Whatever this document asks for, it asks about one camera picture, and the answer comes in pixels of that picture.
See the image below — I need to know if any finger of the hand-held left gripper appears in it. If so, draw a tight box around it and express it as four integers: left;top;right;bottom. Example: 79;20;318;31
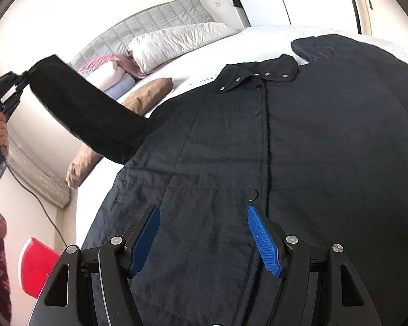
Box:
0;70;38;92
0;81;29;119

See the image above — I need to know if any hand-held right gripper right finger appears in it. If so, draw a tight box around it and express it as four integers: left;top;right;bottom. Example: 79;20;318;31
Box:
246;205;383;326

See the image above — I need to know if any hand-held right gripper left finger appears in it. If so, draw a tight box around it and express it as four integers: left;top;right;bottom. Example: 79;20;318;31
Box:
27;205;161;326

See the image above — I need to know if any large black jacket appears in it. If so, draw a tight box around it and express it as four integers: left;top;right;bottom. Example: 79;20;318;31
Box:
29;42;408;326

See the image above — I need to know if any pale curtain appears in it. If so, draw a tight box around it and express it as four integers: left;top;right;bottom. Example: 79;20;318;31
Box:
5;122;71;208

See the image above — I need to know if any pink blanket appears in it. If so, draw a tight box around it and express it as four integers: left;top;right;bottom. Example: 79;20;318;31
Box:
78;54;147;79

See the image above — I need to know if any light blue rolled pillow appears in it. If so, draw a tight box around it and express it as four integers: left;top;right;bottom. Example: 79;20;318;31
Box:
104;75;137;101

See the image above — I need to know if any red stool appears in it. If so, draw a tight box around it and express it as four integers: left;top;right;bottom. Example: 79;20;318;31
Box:
18;237;61;299

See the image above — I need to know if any brown cloth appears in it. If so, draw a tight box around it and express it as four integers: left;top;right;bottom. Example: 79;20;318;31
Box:
65;77;174;189

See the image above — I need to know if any grey padded headboard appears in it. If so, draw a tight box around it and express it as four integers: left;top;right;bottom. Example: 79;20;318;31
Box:
69;0;215;72

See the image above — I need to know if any white pillow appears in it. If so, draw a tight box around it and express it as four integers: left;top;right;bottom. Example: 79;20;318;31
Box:
126;22;240;74

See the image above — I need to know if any white bed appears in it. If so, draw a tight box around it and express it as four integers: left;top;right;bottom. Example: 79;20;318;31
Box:
63;25;408;245

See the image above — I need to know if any white and grey wardrobe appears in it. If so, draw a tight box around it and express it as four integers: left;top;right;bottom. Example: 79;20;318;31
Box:
231;0;352;29

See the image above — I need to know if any black cable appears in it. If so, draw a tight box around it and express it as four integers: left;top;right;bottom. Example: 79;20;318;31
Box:
5;165;69;248

